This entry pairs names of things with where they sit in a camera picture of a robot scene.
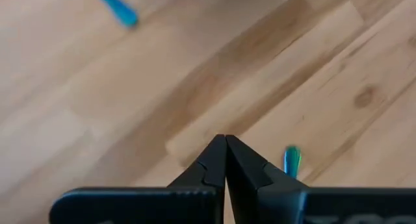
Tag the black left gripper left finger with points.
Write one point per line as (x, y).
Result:
(195, 204)

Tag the iridescent metal spoon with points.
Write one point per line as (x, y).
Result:
(292, 162)

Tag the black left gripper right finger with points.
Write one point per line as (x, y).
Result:
(276, 204)

